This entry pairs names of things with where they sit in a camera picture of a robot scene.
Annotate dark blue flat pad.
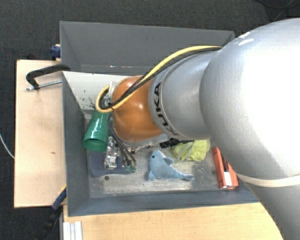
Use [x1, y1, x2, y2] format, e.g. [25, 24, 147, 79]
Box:
[88, 150, 134, 178]

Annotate green plastic cup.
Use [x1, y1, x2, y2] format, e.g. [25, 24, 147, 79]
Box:
[82, 109, 113, 153]

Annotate blue toy dolphin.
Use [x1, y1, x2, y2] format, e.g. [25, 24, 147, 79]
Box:
[148, 149, 195, 182]

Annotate pale wood flat board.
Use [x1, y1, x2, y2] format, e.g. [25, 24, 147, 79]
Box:
[13, 59, 67, 208]

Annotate yellow-green cloth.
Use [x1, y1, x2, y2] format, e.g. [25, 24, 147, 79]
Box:
[171, 138, 211, 163]

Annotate grey metal bin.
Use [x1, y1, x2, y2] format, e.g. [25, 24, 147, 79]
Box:
[59, 20, 260, 217]

